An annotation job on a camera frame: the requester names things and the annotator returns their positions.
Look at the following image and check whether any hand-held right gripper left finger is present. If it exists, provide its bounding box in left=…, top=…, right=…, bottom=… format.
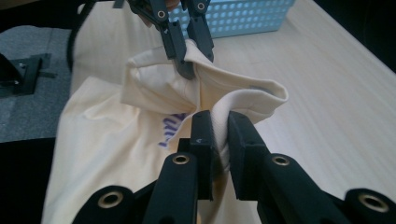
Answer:
left=177, top=109, right=216, bottom=201

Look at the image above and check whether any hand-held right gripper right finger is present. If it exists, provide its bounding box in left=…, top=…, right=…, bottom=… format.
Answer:
left=228, top=110, right=271, bottom=201

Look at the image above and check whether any cream t-shirt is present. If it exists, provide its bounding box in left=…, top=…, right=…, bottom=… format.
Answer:
left=41, top=38, right=290, bottom=224

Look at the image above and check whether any light blue perforated basket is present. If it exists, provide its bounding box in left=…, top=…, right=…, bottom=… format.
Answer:
left=167, top=0, right=297, bottom=40

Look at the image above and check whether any black cable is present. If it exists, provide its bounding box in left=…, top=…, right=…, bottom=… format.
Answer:
left=66, top=0, right=96, bottom=73

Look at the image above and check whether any black metal bracket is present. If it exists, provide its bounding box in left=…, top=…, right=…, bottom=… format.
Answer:
left=0, top=52, right=58, bottom=98

